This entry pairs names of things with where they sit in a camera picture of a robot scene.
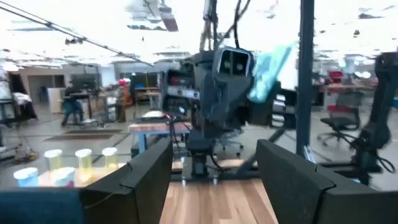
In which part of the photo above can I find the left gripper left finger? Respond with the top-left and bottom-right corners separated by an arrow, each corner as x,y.
79,138 -> 174,224

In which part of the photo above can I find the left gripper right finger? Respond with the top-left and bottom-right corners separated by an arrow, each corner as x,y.
256,139 -> 380,224

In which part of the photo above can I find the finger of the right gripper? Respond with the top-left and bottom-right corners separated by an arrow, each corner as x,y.
203,93 -> 249,138
250,82 -> 280,125

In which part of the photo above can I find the black box with blue labels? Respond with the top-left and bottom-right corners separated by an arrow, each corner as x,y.
270,88 -> 298,130

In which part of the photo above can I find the black equipment rack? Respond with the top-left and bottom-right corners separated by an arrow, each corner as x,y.
160,68 -> 201,121

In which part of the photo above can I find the black office chair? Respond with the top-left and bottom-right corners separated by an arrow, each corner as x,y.
317,90 -> 363,147

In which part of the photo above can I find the red box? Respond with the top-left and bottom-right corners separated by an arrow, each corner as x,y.
328,70 -> 345,82

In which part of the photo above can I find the dark floor mat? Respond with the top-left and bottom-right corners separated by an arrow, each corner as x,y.
43,129 -> 124,142

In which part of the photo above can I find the person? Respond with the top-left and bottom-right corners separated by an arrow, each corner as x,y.
60,80 -> 85,127

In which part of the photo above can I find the black monitor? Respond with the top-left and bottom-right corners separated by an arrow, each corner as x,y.
70,73 -> 97,91

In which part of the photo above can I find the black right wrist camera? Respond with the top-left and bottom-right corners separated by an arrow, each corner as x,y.
212,45 -> 252,78

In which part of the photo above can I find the wooden shelf black frame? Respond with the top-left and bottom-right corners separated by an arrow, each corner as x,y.
37,161 -> 131,188

